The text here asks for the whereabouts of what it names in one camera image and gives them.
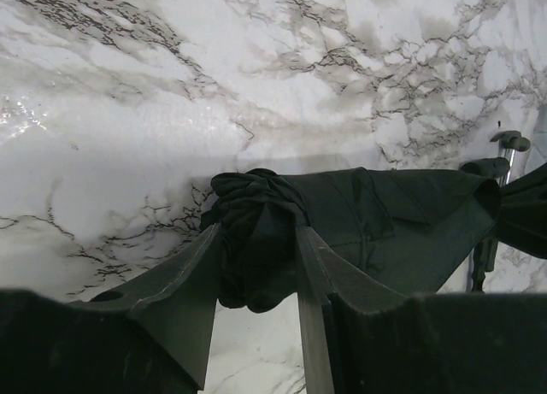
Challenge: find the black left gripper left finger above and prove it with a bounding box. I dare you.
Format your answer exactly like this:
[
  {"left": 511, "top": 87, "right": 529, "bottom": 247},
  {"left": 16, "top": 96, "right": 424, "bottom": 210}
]
[{"left": 1, "top": 225, "right": 222, "bottom": 393}]

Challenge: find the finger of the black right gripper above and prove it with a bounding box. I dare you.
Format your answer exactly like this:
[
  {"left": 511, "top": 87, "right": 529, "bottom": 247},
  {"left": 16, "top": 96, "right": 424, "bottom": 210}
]
[{"left": 493, "top": 164, "right": 547, "bottom": 260}]

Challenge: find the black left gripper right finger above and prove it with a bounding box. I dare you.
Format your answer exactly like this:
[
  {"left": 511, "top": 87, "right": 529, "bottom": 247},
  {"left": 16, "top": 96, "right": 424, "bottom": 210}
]
[{"left": 296, "top": 227, "right": 546, "bottom": 393}]

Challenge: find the black folding umbrella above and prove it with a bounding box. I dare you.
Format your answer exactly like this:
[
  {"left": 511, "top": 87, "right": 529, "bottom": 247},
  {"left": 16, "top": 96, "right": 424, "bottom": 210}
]
[{"left": 201, "top": 168, "right": 497, "bottom": 313}]

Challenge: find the small claw hammer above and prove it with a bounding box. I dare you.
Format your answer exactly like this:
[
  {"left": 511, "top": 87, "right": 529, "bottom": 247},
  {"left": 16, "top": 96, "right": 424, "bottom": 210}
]
[{"left": 491, "top": 130, "right": 531, "bottom": 187}]

